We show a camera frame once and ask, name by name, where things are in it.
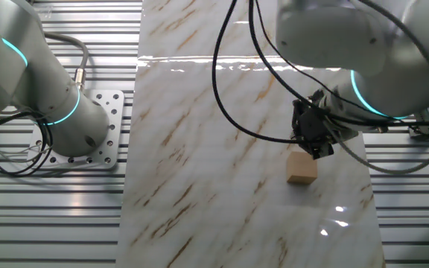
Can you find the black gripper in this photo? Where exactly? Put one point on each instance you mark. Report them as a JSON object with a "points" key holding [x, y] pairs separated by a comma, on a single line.
{"points": [[311, 126]]}

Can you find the small wooden block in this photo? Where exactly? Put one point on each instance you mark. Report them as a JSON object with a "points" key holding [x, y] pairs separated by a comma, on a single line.
{"points": [[300, 169]]}

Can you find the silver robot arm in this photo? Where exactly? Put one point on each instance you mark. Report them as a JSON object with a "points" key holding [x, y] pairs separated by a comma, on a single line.
{"points": [[330, 37]]}

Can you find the marble pattern mat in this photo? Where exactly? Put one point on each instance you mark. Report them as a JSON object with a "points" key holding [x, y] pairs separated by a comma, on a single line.
{"points": [[218, 186]]}

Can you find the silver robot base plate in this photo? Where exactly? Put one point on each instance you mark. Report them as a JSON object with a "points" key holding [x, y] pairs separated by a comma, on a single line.
{"points": [[114, 111]]}

